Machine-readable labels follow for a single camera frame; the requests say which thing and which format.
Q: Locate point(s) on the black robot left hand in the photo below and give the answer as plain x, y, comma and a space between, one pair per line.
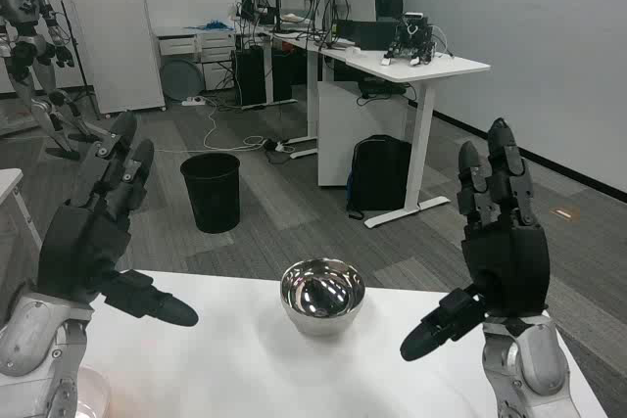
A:
83, 242

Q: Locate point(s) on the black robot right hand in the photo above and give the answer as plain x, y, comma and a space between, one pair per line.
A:
509, 266

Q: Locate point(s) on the white orange plastic bowl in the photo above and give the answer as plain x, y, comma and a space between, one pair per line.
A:
93, 391

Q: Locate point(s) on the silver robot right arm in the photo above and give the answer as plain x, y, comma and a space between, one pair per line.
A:
534, 364

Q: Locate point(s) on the shiny steel bowl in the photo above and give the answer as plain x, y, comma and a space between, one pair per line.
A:
323, 305

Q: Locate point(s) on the white side table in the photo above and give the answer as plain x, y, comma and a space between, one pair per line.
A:
7, 180

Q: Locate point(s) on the black trash bin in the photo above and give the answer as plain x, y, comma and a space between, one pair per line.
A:
213, 198

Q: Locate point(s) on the black backpack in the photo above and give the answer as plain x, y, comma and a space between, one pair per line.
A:
379, 173

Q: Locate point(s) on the white power strip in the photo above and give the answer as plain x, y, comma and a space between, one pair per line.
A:
193, 101

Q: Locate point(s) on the round grey tray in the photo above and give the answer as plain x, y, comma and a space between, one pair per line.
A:
180, 78

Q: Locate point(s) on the white cabinet under desk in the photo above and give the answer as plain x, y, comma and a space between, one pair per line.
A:
357, 144

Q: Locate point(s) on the black tripod stand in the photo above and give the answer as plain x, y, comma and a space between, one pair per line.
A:
73, 46

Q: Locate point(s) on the black white power adapter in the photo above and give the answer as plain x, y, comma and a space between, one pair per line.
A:
280, 146

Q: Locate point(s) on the white standing desk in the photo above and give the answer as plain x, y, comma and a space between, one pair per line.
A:
312, 95
416, 65

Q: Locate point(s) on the white drawer cabinet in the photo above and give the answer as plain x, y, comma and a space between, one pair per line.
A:
215, 51

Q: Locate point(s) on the black computer tower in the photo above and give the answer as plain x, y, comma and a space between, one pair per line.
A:
251, 78

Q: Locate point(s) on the silver humanoid robot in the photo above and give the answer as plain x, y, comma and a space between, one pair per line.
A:
24, 2

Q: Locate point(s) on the small black robot device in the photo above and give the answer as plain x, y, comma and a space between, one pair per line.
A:
411, 36

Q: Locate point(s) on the black box on desk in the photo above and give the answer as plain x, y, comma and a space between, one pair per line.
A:
374, 35

